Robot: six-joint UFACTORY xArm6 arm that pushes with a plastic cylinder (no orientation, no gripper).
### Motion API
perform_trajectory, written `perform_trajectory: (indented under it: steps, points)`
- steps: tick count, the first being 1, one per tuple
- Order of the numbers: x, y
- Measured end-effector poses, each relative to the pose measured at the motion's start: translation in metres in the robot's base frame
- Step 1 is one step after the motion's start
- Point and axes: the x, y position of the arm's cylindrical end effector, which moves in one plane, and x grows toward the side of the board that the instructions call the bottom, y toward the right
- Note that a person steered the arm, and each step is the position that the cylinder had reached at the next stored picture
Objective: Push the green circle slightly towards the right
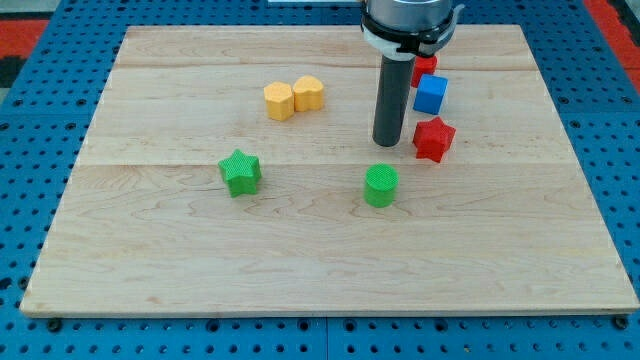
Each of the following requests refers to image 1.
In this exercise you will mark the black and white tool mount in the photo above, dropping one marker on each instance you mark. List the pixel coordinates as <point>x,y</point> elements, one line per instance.
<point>401,31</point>

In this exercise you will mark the blue cube block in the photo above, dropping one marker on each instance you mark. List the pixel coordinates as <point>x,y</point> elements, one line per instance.
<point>430,94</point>

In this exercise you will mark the green star block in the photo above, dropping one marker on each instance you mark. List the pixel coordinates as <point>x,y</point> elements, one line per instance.
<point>241,173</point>

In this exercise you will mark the yellow pentagon block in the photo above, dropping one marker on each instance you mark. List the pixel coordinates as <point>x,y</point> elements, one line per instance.
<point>279,100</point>

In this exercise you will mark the red star block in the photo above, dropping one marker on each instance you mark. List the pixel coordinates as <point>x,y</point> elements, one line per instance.
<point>433,139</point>

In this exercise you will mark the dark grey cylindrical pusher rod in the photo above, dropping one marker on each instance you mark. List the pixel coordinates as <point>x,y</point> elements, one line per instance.
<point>391,102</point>

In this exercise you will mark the green cylinder block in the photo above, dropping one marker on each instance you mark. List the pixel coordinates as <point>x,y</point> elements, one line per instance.
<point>381,181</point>

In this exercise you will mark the yellow heart block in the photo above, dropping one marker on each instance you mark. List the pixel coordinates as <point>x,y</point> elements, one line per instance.
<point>308,94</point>

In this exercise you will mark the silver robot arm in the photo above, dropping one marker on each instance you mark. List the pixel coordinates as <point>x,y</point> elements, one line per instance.
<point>403,31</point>

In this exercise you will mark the light wooden board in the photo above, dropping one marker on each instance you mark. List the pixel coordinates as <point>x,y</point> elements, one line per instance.
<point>504,225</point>

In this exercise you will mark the small red block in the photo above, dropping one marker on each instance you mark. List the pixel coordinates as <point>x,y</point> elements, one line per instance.
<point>422,66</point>

